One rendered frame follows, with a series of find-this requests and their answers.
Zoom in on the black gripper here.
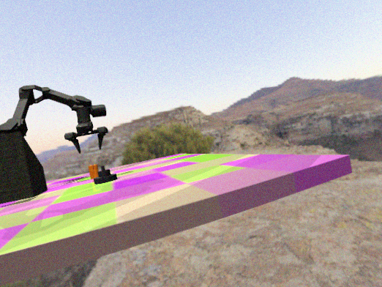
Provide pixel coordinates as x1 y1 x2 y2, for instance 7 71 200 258
64 117 108 154

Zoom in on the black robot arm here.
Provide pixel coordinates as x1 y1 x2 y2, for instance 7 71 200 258
0 84 106 136

